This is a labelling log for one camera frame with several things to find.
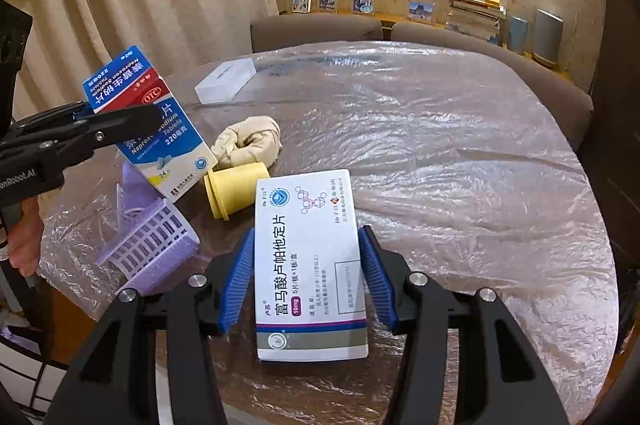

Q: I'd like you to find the white medicine box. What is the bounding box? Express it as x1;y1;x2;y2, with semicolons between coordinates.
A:
254;168;371;362

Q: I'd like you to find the white paper towel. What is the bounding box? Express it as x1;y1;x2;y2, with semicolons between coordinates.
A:
210;116;283;171

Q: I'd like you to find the grey speaker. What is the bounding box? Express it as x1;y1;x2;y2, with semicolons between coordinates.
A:
532;8;564;67

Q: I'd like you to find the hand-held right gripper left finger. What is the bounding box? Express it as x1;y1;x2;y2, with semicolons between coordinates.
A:
44;229;256;425

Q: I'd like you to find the dark furniture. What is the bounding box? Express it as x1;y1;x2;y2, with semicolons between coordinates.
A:
575;0;640;268

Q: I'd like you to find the stack of books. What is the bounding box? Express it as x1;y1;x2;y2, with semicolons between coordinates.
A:
445;0;507;45

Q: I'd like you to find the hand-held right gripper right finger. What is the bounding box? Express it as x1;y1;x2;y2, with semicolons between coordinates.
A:
357;225;571;425

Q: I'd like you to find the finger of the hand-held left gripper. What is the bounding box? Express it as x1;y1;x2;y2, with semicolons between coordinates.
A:
12;102;96;135
30;106;162;156

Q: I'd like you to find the clear plastic bin liner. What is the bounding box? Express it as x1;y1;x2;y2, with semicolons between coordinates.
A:
37;40;621;425

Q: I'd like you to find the white rectangular box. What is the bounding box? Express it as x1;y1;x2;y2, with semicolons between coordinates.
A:
194;59;257;105

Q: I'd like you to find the light blue box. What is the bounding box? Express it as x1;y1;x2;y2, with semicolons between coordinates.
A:
507;15;529;55

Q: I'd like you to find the blue and red medicine box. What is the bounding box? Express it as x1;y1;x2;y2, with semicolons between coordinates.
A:
82;45;219;198

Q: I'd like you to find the person's left hand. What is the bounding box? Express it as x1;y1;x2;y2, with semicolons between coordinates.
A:
9;198;42;277

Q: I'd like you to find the white gridded object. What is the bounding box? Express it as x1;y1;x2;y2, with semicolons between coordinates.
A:
0;330;66;411

